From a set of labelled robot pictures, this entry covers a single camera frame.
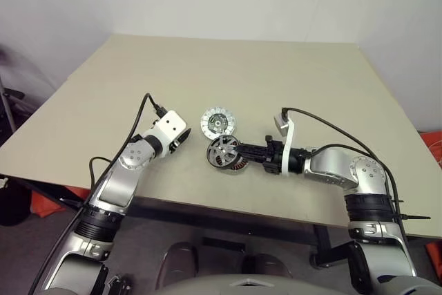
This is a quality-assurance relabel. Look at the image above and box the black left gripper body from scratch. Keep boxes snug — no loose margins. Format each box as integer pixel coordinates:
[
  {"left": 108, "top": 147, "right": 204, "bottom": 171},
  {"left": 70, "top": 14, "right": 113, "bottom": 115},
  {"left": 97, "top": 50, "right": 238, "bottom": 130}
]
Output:
[{"left": 169, "top": 128, "right": 193, "bottom": 153}]

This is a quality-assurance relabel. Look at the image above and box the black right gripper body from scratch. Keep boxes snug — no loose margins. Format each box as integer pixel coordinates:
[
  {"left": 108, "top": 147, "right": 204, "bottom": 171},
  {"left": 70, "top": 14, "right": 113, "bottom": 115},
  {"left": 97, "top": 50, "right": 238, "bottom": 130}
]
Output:
[{"left": 262, "top": 135, "right": 285, "bottom": 175}]

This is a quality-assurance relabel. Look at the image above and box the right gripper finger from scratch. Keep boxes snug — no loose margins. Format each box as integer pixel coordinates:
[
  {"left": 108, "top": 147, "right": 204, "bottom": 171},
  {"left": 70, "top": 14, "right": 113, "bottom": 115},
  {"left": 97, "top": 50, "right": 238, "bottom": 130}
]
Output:
[
  {"left": 241, "top": 153, "right": 267, "bottom": 164},
  {"left": 236, "top": 142, "right": 267, "bottom": 154}
]

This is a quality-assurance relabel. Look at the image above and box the motor stator with copper windings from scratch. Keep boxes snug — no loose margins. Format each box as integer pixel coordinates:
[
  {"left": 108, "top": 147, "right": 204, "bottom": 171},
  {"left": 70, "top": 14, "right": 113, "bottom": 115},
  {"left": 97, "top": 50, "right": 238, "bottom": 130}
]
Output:
[{"left": 215, "top": 135, "right": 248, "bottom": 173}]

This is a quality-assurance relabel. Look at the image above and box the spoked silver black-rimmed end cap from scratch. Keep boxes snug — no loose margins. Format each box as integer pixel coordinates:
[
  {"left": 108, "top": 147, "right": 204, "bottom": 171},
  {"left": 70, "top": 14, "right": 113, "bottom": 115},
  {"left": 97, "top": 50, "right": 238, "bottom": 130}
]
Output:
[{"left": 206, "top": 135, "right": 239, "bottom": 169}]

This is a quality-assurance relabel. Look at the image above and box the silver rotor cover with magnets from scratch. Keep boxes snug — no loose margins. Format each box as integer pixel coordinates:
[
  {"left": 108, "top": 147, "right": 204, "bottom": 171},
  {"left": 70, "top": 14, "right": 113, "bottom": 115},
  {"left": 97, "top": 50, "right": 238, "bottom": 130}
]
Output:
[{"left": 199, "top": 106, "right": 238, "bottom": 141}]

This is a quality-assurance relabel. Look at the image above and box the dark rounded shape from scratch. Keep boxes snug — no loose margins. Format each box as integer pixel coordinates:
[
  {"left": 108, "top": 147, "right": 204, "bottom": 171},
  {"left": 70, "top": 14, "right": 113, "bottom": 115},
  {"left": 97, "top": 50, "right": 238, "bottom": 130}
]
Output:
[
  {"left": 157, "top": 241, "right": 200, "bottom": 289},
  {"left": 241, "top": 254, "right": 294, "bottom": 278}
]

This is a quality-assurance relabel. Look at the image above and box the grey robot torso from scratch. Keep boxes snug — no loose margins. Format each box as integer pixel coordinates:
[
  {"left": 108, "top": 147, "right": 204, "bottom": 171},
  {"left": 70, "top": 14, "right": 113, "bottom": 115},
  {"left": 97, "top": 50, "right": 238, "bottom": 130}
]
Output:
[{"left": 162, "top": 274, "right": 356, "bottom": 295}]

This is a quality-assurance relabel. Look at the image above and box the orange bag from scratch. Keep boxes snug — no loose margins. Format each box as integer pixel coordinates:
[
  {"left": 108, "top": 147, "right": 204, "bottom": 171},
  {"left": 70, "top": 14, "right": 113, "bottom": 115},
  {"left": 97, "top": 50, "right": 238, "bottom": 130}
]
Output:
[{"left": 30, "top": 184, "right": 89, "bottom": 219}]

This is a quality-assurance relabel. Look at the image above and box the black chair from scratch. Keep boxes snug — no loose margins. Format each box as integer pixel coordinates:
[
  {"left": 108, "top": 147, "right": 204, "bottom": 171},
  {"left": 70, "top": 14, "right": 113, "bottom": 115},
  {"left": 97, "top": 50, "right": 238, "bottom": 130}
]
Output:
[{"left": 0, "top": 87, "right": 25, "bottom": 133}]

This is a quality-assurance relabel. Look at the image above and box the grey metal pole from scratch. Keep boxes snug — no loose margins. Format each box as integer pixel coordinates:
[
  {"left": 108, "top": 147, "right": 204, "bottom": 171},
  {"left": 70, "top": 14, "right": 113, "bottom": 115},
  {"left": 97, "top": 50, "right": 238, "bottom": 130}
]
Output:
[{"left": 0, "top": 77, "right": 17, "bottom": 130}]

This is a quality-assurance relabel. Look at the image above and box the black bag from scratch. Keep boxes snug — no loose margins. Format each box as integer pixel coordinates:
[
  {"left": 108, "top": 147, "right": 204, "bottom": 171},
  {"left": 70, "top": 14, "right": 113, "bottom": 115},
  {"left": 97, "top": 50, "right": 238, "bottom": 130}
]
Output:
[{"left": 0, "top": 180, "right": 34, "bottom": 226}]

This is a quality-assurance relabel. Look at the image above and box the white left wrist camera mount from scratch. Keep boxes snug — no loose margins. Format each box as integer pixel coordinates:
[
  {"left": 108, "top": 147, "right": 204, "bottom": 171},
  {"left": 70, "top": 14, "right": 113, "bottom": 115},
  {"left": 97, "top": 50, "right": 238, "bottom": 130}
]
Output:
[{"left": 142, "top": 110, "right": 187, "bottom": 156}]

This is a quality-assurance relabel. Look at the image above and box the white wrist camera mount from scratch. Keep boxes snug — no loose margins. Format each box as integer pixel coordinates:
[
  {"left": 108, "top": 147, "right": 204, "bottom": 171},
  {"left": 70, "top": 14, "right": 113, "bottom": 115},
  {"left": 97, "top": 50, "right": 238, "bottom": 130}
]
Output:
[
  {"left": 142, "top": 110, "right": 187, "bottom": 156},
  {"left": 273, "top": 110, "right": 296, "bottom": 175}
]

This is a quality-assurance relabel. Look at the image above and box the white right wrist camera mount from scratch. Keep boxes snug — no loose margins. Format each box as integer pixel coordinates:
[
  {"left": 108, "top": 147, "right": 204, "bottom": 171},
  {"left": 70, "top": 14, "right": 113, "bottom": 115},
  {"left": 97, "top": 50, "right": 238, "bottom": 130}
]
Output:
[{"left": 273, "top": 110, "right": 296, "bottom": 175}]

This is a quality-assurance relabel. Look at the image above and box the black table frame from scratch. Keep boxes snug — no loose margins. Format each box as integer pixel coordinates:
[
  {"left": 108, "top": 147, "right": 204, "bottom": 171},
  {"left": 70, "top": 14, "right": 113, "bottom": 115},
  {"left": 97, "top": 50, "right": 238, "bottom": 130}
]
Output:
[{"left": 113, "top": 198, "right": 349, "bottom": 270}]

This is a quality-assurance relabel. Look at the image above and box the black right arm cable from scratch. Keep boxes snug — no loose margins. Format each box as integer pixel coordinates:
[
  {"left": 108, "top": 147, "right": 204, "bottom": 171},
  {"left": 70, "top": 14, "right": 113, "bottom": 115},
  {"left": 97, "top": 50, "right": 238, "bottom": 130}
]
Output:
[{"left": 281, "top": 106, "right": 407, "bottom": 237}]

